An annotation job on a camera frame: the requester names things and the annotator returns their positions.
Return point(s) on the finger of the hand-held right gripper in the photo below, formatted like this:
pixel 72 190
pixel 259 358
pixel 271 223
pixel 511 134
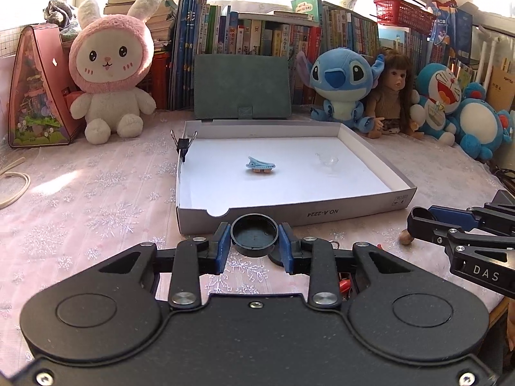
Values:
pixel 422 227
pixel 454 217

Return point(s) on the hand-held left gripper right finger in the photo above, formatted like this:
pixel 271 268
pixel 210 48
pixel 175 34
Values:
pixel 286 249

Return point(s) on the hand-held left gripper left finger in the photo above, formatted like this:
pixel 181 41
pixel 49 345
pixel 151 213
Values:
pixel 222 247

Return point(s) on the black round cap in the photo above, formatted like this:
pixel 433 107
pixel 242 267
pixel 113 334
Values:
pixel 254 236
pixel 277 259

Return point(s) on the white cardboard box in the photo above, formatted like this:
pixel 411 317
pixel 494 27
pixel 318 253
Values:
pixel 281 185

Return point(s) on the red plastic tube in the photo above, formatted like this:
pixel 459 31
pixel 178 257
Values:
pixel 344 285

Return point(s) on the brown nut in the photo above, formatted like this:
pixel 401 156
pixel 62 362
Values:
pixel 406 238

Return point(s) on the blue hair clip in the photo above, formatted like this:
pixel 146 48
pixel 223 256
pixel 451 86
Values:
pixel 260 165

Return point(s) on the blue round plush toy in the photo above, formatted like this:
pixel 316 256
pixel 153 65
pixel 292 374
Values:
pixel 478 128

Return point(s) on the clear plastic lid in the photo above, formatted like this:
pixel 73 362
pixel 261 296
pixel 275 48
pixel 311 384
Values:
pixel 329 162

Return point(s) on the black binder clip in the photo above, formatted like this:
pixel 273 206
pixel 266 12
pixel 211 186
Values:
pixel 183 144

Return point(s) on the blue robot cat plush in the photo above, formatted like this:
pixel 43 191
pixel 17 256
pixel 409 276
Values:
pixel 440 92

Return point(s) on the pink snowflake tablecloth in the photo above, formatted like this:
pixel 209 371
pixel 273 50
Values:
pixel 100 193

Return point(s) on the brown-haired doll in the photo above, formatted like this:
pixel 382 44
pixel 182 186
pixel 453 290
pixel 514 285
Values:
pixel 392 96

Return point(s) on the green felt notebook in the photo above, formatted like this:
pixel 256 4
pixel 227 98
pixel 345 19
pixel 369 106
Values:
pixel 241 88

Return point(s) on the blue alien plush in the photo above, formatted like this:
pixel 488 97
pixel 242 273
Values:
pixel 342 84

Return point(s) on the white pipe rack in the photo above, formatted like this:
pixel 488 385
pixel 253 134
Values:
pixel 489 54

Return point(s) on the red plastic crate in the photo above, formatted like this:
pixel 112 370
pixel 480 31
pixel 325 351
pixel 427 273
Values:
pixel 161 80

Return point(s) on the blue packet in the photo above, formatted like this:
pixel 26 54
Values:
pixel 450 24

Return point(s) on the red plastic basket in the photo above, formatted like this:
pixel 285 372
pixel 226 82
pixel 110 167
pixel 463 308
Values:
pixel 402 12

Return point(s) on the row of upright books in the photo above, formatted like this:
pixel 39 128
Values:
pixel 261 38

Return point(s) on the pink bunny plush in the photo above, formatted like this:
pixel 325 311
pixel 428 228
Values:
pixel 110 64

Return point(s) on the red triangular diorama box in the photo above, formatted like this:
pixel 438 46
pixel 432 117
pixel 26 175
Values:
pixel 38 88

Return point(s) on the green book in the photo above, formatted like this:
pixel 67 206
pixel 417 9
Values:
pixel 308 6

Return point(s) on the stack of lying books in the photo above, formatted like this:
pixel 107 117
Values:
pixel 141 4

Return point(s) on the grey knitted cloth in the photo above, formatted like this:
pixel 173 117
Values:
pixel 60 12

